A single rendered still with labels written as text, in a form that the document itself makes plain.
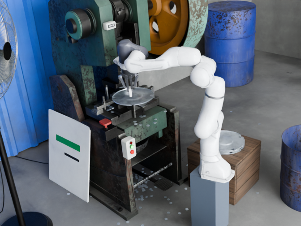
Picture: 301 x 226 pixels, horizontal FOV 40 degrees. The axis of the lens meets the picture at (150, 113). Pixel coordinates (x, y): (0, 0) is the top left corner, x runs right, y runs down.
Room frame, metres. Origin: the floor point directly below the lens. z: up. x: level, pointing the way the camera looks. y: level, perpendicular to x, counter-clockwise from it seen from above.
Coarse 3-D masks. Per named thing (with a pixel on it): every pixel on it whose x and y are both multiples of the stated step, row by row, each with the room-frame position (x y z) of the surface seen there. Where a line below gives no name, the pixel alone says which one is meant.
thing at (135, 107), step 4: (152, 100) 2.50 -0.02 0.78; (156, 100) 2.50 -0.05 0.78; (140, 104) 2.45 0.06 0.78; (144, 104) 2.45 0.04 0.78; (148, 104) 2.45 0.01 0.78; (128, 108) 2.56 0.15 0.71; (132, 108) 2.53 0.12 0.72; (136, 108) 2.54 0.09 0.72; (140, 108) 2.56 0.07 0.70; (132, 112) 2.53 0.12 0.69; (136, 112) 2.53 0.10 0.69; (140, 112) 2.56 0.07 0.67; (144, 112) 2.58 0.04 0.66; (136, 116) 2.53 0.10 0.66
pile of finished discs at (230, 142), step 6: (222, 132) 2.70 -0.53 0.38; (228, 132) 2.69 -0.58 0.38; (234, 132) 2.68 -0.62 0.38; (222, 138) 2.61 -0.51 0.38; (228, 138) 2.60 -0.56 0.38; (234, 138) 2.60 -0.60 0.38; (240, 138) 2.59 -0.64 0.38; (222, 144) 2.52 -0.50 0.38; (228, 144) 2.52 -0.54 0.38; (234, 144) 2.51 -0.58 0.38; (240, 144) 2.51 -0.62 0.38; (222, 150) 2.44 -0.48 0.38; (228, 150) 2.43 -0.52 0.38; (234, 150) 2.44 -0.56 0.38; (240, 150) 2.47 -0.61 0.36
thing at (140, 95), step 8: (136, 88) 2.73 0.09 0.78; (144, 88) 2.71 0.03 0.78; (112, 96) 2.61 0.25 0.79; (120, 96) 2.61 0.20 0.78; (128, 96) 2.58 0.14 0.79; (136, 96) 2.57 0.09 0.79; (144, 96) 2.57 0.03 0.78; (152, 96) 2.56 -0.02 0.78; (120, 104) 2.47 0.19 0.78; (128, 104) 2.45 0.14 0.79; (136, 104) 2.45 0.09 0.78
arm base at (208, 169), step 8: (200, 152) 2.11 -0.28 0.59; (200, 160) 2.11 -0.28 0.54; (208, 160) 2.06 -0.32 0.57; (216, 160) 2.05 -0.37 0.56; (224, 160) 2.09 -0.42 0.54; (200, 168) 2.09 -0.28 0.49; (208, 168) 2.05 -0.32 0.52; (216, 168) 2.03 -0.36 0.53; (224, 168) 2.03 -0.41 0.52; (208, 176) 2.04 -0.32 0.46; (216, 176) 2.02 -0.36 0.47; (224, 176) 2.01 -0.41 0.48; (232, 176) 2.03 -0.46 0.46
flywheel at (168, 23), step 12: (156, 0) 2.86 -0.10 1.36; (168, 0) 2.81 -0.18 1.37; (180, 0) 2.73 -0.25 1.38; (156, 12) 2.87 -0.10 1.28; (168, 12) 2.83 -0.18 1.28; (180, 12) 2.74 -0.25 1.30; (168, 24) 2.82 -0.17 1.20; (180, 24) 2.69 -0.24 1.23; (156, 36) 2.92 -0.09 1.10; (168, 36) 2.83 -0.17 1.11; (180, 36) 2.70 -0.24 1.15; (156, 48) 2.88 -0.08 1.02; (168, 48) 2.78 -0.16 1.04
